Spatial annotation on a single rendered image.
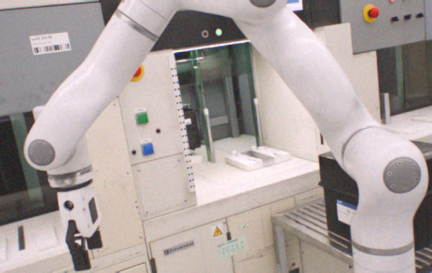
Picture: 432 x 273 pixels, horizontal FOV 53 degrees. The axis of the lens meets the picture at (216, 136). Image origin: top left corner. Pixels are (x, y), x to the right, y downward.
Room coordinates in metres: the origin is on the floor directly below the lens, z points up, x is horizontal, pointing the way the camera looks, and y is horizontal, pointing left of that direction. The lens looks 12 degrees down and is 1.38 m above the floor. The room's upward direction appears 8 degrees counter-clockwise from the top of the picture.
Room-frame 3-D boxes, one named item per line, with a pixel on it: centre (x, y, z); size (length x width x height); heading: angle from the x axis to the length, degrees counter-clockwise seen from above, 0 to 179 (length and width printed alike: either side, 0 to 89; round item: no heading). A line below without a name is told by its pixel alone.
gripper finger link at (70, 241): (0.78, 0.29, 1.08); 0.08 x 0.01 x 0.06; 179
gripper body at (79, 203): (0.83, 0.29, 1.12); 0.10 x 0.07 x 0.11; 179
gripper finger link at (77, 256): (0.77, 0.29, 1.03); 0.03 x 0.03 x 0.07; 89
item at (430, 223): (1.23, -0.49, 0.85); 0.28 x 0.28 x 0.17; 23
